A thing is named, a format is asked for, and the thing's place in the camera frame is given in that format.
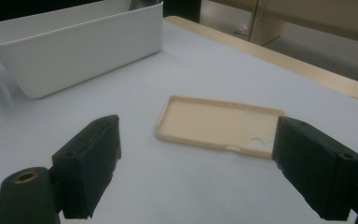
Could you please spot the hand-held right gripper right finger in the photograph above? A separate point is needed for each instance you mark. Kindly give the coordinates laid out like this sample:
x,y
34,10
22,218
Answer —
x,y
317,168

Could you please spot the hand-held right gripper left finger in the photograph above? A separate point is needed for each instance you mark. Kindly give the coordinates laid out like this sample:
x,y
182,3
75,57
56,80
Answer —
x,y
87,165

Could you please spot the white plastic storage box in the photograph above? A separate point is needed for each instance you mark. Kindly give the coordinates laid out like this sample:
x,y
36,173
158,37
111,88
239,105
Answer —
x,y
74,56

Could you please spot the beige phone case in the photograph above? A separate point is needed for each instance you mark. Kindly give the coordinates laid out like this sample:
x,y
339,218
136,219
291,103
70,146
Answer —
x,y
205,124

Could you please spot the white table cover sheet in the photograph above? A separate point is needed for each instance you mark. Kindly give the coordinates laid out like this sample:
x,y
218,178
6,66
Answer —
x,y
199,68

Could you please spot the light wooden bench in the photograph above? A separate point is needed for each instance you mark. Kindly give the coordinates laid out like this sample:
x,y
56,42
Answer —
x,y
323,15

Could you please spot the crumpled white paper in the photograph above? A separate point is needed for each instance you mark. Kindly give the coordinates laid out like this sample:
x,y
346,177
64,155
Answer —
x,y
241,29

